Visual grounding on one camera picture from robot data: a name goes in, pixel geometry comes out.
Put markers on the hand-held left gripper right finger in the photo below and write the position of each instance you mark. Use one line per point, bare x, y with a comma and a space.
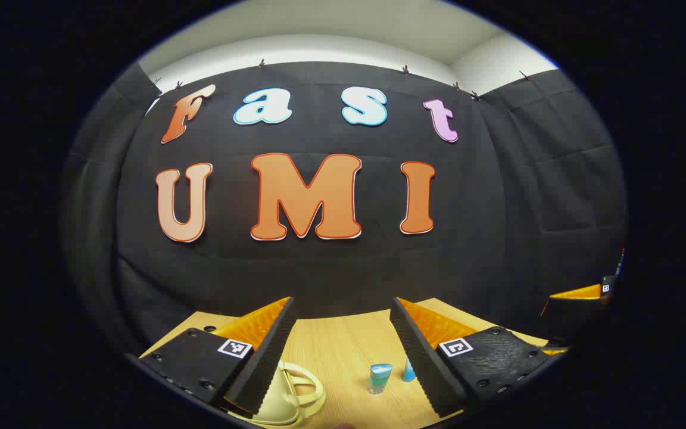
417, 351

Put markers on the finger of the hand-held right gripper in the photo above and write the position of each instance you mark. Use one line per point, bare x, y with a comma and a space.
575, 316

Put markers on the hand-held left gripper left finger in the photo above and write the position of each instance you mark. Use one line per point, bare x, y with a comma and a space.
271, 351

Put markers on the blue white skin care tube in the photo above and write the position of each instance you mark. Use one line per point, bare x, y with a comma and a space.
408, 372

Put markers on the blue skin care bottle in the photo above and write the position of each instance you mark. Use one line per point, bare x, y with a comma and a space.
380, 378

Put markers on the pale yellow suitcase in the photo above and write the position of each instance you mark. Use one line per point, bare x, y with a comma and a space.
277, 405

